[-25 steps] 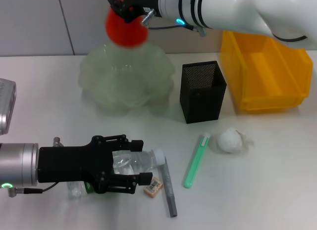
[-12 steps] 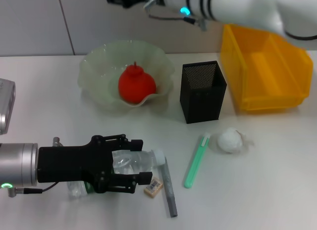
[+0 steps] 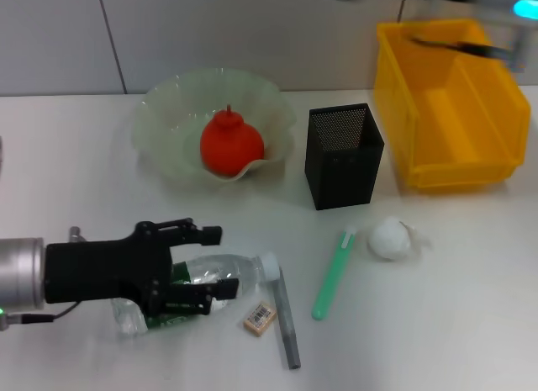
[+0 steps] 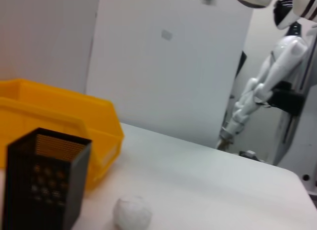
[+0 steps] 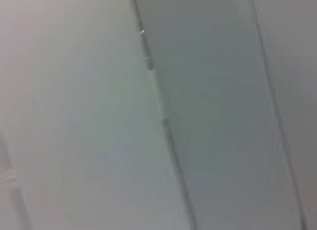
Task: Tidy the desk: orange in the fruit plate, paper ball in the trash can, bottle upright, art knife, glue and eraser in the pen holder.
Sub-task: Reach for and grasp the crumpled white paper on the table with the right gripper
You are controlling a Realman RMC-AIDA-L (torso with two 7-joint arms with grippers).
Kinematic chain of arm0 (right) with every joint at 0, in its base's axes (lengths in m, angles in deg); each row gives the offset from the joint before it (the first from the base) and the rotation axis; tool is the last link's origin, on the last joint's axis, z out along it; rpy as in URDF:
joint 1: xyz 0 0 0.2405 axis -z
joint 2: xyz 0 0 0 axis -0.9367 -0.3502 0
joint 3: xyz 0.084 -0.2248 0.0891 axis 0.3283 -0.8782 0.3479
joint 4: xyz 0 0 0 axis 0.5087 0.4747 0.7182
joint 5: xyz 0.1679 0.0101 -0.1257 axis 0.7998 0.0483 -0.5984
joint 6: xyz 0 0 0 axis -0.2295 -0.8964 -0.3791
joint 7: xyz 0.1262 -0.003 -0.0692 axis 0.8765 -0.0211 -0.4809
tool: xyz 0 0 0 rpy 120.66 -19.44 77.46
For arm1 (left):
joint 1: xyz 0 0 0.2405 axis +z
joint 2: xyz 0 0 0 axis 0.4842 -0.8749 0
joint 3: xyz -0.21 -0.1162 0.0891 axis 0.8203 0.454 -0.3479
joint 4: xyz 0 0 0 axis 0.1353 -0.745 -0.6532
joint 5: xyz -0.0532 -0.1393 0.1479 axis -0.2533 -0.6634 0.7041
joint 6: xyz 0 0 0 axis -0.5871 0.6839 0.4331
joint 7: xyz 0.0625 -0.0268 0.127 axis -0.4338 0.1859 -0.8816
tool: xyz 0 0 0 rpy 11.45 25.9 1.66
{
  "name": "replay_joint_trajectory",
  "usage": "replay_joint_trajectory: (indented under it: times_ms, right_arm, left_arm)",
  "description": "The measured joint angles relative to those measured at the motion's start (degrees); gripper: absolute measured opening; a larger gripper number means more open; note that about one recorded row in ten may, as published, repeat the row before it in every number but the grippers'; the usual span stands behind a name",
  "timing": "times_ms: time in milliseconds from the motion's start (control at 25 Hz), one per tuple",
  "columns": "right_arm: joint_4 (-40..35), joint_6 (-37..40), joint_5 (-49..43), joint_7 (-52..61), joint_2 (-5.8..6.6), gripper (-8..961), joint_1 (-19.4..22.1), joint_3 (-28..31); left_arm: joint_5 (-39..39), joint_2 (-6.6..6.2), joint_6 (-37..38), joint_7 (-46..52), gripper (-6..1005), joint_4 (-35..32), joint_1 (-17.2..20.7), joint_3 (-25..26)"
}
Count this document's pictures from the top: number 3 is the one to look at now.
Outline beige eraser with barcode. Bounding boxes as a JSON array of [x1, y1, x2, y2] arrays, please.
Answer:
[[242, 299, 278, 338]]

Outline white paper ball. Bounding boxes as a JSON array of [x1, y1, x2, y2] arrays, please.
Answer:
[[368, 214, 434, 263]]

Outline orange toy fruit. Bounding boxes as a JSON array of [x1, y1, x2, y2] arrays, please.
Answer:
[[199, 104, 266, 182]]

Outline yellow plastic bin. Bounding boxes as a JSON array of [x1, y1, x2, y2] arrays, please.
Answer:
[[375, 18, 532, 195]]

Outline translucent green fruit bowl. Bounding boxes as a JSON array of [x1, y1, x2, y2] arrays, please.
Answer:
[[132, 67, 298, 198]]

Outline grey glitter pen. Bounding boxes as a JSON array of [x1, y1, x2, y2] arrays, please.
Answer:
[[268, 266, 302, 371]]

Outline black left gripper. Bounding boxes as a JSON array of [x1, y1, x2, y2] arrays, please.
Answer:
[[44, 217, 241, 317]]

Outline right gripper cable with plug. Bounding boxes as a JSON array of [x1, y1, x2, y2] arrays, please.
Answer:
[[409, 34, 514, 61]]

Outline clear bottle with green label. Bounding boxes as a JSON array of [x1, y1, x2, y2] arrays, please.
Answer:
[[109, 252, 282, 338]]

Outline black mesh pen holder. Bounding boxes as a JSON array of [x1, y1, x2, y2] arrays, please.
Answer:
[[303, 103, 386, 212]]

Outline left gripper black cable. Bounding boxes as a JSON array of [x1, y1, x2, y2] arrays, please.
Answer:
[[0, 299, 82, 332]]

